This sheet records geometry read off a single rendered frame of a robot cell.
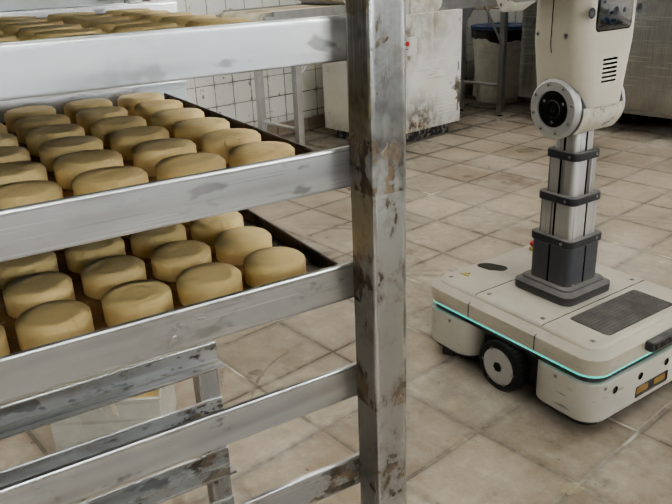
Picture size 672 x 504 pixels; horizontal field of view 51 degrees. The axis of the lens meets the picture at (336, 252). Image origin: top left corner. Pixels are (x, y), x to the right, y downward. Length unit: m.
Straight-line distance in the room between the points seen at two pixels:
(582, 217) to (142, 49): 1.78
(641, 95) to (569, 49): 3.38
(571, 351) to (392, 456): 1.37
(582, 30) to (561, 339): 0.79
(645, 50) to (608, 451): 3.64
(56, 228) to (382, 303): 0.24
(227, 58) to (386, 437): 0.32
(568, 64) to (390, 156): 1.48
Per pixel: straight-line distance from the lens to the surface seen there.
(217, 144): 0.58
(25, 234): 0.45
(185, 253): 0.60
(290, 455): 1.94
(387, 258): 0.52
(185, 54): 0.46
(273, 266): 0.56
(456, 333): 2.24
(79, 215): 0.45
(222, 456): 1.12
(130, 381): 1.00
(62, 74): 0.44
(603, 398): 2.00
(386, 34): 0.49
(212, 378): 1.05
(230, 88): 5.14
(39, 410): 0.99
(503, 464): 1.92
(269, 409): 0.56
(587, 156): 2.07
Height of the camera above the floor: 1.19
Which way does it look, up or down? 22 degrees down
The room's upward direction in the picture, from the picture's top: 2 degrees counter-clockwise
